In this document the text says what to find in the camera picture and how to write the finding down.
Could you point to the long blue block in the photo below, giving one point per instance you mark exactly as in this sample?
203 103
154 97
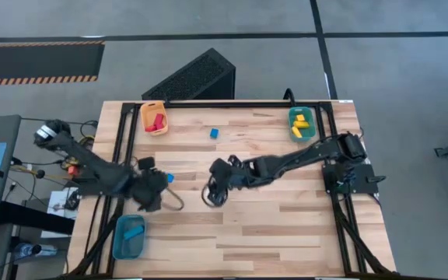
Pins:
134 232

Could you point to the blue wedge block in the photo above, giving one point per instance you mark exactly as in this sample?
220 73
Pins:
170 178

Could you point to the small orange connector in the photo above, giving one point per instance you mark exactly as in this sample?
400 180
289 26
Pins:
73 170

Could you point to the clear water bottle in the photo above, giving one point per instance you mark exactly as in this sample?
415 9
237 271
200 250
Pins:
29 250

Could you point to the long red block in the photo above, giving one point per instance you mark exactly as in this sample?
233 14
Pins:
150 128
158 118

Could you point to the small blue block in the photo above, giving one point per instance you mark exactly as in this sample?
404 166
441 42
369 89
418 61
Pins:
214 133

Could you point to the long yellow block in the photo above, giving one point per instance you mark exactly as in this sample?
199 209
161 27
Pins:
302 124

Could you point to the beige plastic basket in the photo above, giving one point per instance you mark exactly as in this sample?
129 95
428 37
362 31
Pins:
148 110

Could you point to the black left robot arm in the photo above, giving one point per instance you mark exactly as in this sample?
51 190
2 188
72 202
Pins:
92 167

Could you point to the black hazard-striped floor mat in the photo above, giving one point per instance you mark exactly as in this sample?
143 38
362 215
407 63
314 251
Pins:
37 62

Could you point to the black stand bar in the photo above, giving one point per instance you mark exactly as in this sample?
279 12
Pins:
33 218

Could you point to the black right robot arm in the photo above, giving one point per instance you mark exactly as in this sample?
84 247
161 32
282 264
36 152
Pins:
298 159

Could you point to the white box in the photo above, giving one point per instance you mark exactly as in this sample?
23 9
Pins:
58 202

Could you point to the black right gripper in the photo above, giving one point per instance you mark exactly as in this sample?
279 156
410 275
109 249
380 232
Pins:
235 175

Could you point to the small yellow block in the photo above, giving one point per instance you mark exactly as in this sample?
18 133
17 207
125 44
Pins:
300 117

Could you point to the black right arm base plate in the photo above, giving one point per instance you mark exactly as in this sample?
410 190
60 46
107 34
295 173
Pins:
360 183

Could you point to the blue plastic basket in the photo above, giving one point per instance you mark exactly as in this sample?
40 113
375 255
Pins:
124 249

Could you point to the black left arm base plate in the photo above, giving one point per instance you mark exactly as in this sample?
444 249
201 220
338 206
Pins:
92 191

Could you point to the black mesh computer case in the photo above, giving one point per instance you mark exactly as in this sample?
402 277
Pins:
193 78

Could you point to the teal green plastic basket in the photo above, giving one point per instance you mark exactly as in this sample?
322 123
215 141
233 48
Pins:
310 116

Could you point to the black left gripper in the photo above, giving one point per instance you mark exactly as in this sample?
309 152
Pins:
146 190

